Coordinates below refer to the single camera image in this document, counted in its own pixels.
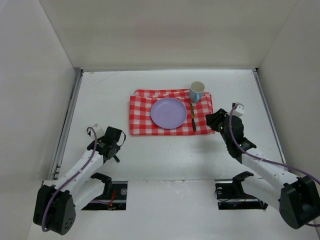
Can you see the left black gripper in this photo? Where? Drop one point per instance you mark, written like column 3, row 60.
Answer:
column 116, row 154

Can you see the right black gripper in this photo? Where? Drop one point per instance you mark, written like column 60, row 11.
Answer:
column 217, row 120

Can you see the gold fork dark handle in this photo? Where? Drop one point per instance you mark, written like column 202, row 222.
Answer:
column 116, row 158

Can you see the gold knife dark handle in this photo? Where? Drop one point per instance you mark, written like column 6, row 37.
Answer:
column 193, row 117

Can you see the light blue mug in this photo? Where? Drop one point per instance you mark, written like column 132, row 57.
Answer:
column 196, row 91

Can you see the purple plastic plate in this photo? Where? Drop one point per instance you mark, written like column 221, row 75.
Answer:
column 168, row 113

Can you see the red white checkered cloth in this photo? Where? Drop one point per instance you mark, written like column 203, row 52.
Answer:
column 141, row 102

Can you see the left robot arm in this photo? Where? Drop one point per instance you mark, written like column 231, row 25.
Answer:
column 82, row 187

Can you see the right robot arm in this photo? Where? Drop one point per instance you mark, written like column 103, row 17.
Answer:
column 289, row 190

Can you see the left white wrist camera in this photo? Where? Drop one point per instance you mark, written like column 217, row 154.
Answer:
column 98, row 131

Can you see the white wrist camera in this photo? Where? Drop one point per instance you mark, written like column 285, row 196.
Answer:
column 98, row 131
column 238, row 109

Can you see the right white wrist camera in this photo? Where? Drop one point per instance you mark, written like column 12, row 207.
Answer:
column 238, row 109

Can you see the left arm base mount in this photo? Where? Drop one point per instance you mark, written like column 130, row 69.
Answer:
column 113, row 197

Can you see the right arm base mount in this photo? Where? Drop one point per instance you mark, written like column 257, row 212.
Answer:
column 231, row 196

